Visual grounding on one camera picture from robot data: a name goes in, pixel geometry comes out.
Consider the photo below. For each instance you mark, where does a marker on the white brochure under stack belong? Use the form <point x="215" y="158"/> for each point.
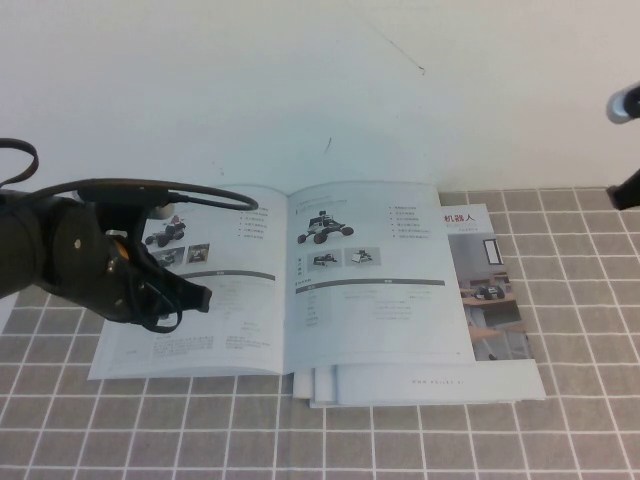
<point x="325" y="387"/>
<point x="302" y="385"/>

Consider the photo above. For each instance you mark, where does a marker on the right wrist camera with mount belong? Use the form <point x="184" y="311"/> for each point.
<point x="620" y="105"/>

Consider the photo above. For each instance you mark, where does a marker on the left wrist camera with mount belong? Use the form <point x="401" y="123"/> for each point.
<point x="125" y="194"/>

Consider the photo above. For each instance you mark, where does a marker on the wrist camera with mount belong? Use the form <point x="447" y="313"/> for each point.
<point x="125" y="194"/>
<point x="620" y="105"/>

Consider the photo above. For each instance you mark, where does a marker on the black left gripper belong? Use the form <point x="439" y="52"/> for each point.
<point x="135" y="285"/>

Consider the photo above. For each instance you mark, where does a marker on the grey checked tablecloth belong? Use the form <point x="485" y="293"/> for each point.
<point x="200" y="430"/>

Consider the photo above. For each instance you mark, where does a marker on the white robot catalogue book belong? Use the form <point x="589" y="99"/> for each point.
<point x="350" y="325"/>

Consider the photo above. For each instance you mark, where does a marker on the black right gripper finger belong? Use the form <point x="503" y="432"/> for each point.
<point x="629" y="200"/>
<point x="627" y="186"/>

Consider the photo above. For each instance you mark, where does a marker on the brochure with photo cover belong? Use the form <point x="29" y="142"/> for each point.
<point x="500" y="380"/>

